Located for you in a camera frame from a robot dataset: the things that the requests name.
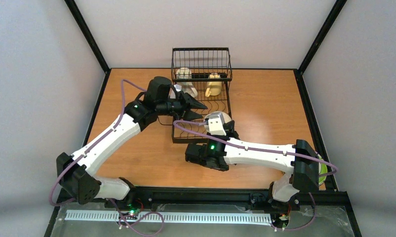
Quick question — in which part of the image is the black enclosure frame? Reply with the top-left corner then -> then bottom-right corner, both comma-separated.
65,0 -> 361,237

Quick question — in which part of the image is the white floral mug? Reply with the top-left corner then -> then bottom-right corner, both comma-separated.
175,67 -> 198,98

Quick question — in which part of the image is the white bowl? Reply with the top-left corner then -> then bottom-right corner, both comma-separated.
204,111 -> 232,123

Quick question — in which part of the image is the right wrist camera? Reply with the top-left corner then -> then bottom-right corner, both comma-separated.
208,116 -> 227,136

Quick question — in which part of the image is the yellow mug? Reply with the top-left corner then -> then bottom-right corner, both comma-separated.
204,73 -> 222,97

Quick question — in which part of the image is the green striped plate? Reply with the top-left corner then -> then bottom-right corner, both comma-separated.
318,162 -> 328,186

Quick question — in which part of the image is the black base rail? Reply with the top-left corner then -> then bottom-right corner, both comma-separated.
59,185 -> 351,210

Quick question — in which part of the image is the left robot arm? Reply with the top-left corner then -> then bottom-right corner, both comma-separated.
54,76 -> 207,205

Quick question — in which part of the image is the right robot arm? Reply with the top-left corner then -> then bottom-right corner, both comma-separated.
185,120 -> 319,202

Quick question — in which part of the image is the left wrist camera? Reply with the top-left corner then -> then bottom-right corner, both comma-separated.
169,84 -> 182,99

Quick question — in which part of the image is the white slotted cable duct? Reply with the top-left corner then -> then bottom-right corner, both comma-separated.
64,210 -> 272,226

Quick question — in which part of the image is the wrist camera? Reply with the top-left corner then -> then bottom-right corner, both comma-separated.
169,84 -> 182,99
208,116 -> 227,136

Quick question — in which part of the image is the black wire dish rack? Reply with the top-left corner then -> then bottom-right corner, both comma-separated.
170,47 -> 235,145

